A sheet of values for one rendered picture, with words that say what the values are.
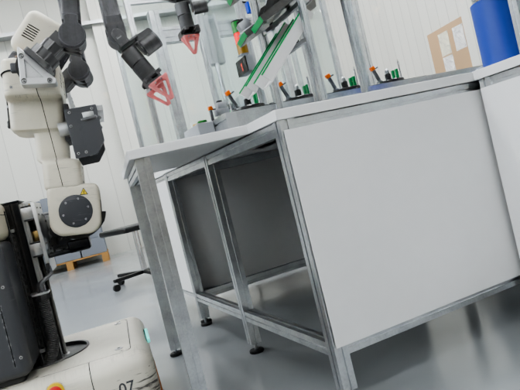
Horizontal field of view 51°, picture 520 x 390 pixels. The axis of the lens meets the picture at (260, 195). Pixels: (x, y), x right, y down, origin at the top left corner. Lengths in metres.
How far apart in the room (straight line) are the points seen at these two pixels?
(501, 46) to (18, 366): 1.92
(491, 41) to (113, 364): 1.70
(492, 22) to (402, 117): 0.64
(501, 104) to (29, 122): 1.50
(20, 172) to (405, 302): 8.99
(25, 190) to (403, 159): 8.91
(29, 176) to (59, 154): 8.30
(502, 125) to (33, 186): 8.99
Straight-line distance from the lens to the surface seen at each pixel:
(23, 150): 10.24
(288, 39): 1.89
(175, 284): 1.68
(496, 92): 1.89
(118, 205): 10.07
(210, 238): 2.98
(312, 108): 1.57
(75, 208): 1.83
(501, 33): 2.23
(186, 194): 2.95
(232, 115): 2.09
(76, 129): 1.84
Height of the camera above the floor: 0.68
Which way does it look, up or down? 2 degrees down
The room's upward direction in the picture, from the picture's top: 14 degrees counter-clockwise
